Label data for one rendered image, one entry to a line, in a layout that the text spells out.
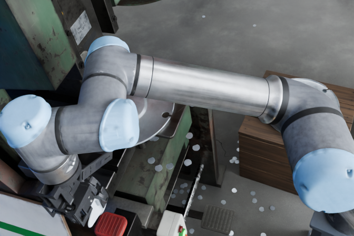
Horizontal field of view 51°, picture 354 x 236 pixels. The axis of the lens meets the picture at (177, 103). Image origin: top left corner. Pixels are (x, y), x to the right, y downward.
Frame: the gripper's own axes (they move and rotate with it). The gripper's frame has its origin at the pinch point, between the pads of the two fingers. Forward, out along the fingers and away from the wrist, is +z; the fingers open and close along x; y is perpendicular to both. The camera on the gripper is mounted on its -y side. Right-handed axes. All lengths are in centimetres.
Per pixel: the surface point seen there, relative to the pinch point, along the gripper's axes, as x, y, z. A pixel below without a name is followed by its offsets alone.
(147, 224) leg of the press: 4.2, -7.2, 22.5
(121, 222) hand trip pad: 2.6, -1.4, 9.0
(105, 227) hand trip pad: -0.6, 0.8, 9.1
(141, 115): -4.0, -31.3, 6.7
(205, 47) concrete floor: -25, -150, 85
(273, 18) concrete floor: 12, -186, 85
